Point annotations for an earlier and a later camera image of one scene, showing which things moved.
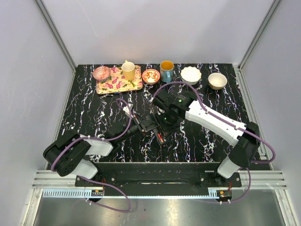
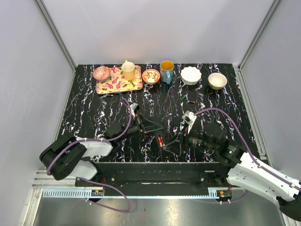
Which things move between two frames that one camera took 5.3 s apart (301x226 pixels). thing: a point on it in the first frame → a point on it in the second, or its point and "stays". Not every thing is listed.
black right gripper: (162, 127) → (183, 139)
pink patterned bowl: (101, 73) stays
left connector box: (97, 192) stays
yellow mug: (128, 68) stays
